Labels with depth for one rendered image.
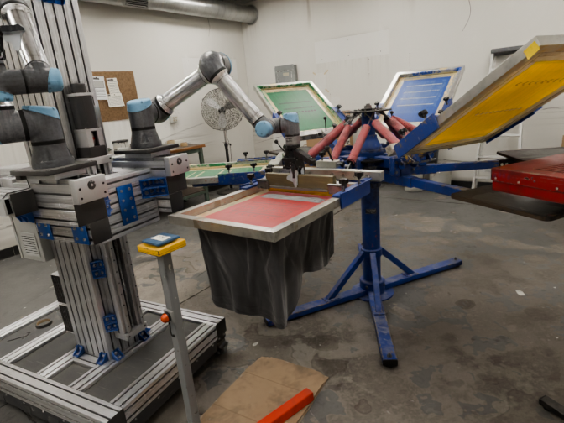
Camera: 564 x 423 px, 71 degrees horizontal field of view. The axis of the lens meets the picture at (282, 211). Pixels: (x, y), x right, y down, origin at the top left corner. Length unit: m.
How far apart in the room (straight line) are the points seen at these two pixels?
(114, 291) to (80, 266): 0.20
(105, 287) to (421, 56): 5.01
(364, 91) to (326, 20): 1.21
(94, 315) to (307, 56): 5.46
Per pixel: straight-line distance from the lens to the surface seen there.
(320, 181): 1.93
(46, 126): 1.75
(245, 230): 1.48
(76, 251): 2.12
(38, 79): 1.51
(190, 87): 2.10
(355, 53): 6.40
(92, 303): 2.22
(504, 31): 5.83
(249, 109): 1.86
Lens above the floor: 1.45
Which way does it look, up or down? 16 degrees down
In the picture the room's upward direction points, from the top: 5 degrees counter-clockwise
